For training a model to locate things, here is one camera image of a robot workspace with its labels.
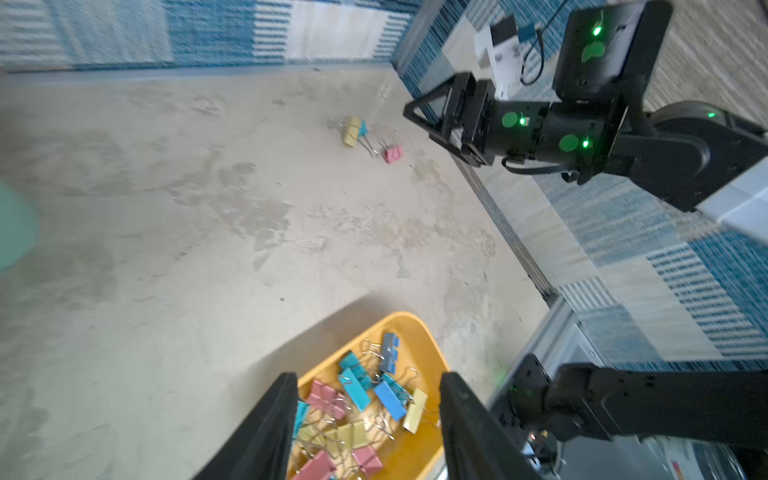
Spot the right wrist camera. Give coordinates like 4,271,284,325
474,15,538,100

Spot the teal clip beside yellow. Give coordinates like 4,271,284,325
357,120,379,158

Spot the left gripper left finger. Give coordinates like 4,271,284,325
195,372,298,480

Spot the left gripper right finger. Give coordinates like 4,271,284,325
439,372,538,480

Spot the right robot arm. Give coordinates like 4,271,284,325
403,1,767,479

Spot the blue binder clip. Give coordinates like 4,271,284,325
363,332,400,375

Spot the yellow binder clip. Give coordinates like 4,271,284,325
328,116,362,148
297,420,371,458

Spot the yellow storage tray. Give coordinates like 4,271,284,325
287,312,448,479

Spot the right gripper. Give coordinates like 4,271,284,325
403,73,495,168

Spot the teal binder clip carried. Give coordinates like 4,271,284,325
338,368,371,412

